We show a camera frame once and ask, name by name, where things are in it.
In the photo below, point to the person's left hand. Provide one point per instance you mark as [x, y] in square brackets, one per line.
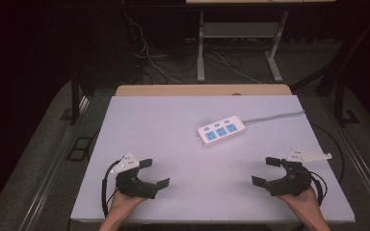
[123, 207]

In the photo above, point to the white power strip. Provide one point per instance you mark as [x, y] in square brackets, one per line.
[221, 130]

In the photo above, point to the person's right hand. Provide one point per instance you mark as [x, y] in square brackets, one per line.
[303, 205]

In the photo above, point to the black metal stand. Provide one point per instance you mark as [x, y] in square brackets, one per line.
[339, 96]
[75, 96]

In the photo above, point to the aluminium floor rail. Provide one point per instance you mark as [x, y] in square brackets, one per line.
[366, 173]
[49, 173]

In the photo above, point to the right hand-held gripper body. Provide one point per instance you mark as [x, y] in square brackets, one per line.
[294, 183]

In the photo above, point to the wooden table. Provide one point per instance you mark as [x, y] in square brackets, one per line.
[202, 90]

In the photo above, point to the black rectangular floor frame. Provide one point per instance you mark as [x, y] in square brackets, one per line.
[79, 148]

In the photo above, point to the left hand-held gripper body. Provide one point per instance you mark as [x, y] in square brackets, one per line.
[134, 186]

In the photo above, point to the white metal frame desk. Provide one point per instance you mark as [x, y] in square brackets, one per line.
[200, 48]

